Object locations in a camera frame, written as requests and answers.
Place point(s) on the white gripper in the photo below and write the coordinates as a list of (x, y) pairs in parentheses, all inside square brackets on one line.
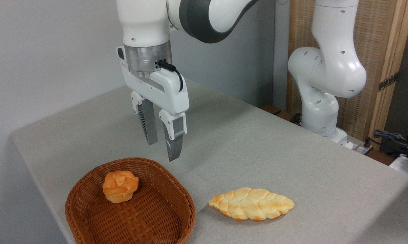
[(168, 91)]

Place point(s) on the small round bread roll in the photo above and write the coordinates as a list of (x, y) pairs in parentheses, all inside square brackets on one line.
[(120, 186)]

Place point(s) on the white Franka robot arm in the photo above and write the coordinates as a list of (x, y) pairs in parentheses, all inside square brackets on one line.
[(327, 67)]

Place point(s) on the long braided bread loaf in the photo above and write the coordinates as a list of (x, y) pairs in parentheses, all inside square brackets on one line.
[(251, 204)]

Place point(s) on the brown wicker basket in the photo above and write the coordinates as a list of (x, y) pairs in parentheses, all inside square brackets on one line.
[(146, 217)]

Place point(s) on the brown wooden base board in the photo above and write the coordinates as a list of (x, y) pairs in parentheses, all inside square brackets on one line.
[(280, 113)]

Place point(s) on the metal screen hinge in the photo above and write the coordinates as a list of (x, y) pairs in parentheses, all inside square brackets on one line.
[(388, 81)]

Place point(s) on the woven wooden folding screen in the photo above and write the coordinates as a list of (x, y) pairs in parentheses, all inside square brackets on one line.
[(376, 37)]

